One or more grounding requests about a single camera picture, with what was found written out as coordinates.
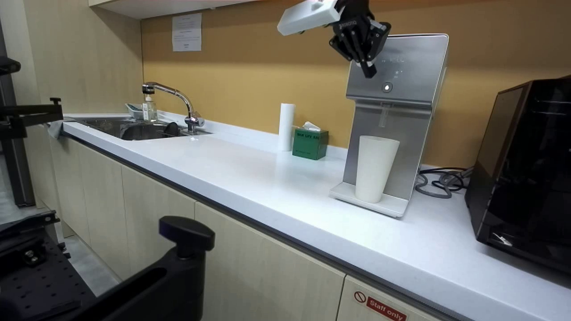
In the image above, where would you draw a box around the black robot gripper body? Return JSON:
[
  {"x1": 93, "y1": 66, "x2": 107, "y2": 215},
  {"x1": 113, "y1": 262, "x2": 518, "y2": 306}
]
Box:
[{"x1": 332, "y1": 0, "x2": 393, "y2": 50}]

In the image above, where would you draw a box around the silver white coffeemaker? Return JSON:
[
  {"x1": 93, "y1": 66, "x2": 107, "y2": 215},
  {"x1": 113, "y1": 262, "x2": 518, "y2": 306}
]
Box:
[{"x1": 329, "y1": 32, "x2": 452, "y2": 219}]

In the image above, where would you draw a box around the white paper towel roll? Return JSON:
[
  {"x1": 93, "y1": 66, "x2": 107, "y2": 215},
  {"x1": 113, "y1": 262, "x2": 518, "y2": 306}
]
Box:
[{"x1": 277, "y1": 101, "x2": 298, "y2": 153}]

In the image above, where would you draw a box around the green tissue box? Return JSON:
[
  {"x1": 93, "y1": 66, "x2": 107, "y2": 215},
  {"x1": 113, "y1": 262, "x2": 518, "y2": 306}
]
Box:
[{"x1": 291, "y1": 119, "x2": 330, "y2": 162}]

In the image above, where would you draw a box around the white paper cup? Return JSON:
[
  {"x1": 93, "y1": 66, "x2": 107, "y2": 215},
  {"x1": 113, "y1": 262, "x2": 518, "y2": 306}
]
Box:
[{"x1": 354, "y1": 133, "x2": 402, "y2": 205}]

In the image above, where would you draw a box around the white paper notice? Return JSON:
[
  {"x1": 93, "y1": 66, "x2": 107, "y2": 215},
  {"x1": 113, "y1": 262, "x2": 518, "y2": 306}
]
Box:
[{"x1": 172, "y1": 12, "x2": 204, "y2": 53}]

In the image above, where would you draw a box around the chrome faucet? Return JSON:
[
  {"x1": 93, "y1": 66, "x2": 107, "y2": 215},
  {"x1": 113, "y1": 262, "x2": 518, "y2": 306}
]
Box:
[{"x1": 141, "y1": 80, "x2": 207, "y2": 133}]

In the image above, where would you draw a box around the black coffee machine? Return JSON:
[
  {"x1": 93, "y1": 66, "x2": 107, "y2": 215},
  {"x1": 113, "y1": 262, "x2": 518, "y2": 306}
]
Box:
[{"x1": 464, "y1": 74, "x2": 571, "y2": 276}]

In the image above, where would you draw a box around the clear soap bottle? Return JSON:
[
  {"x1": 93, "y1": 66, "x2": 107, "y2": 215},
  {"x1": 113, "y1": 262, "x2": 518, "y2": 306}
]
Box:
[{"x1": 141, "y1": 91, "x2": 159, "y2": 123}]

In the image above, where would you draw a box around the beige base cabinet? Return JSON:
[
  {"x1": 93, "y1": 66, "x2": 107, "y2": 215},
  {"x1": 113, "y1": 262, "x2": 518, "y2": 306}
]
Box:
[{"x1": 50, "y1": 132, "x2": 445, "y2": 321}]

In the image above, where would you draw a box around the red warning sticker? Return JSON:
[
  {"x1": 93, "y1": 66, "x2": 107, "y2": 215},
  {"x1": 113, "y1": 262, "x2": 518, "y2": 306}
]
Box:
[{"x1": 352, "y1": 288, "x2": 411, "y2": 321}]

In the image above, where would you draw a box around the stainless steel sink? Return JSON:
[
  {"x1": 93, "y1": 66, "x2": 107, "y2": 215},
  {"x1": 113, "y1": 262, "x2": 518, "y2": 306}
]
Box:
[{"x1": 70, "y1": 112, "x2": 211, "y2": 142}]

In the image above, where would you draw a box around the black power cable bundle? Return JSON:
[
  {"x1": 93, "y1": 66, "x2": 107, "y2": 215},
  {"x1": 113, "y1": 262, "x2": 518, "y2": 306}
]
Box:
[{"x1": 414, "y1": 165, "x2": 473, "y2": 199}]

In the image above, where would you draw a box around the beige wall cabinet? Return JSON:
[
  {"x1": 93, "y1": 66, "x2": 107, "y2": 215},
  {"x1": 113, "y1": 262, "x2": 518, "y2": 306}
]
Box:
[{"x1": 88, "y1": 0, "x2": 257, "y2": 21}]

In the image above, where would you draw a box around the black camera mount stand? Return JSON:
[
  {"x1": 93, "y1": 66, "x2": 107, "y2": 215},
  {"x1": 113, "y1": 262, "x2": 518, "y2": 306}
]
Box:
[{"x1": 0, "y1": 23, "x2": 64, "y2": 210}]

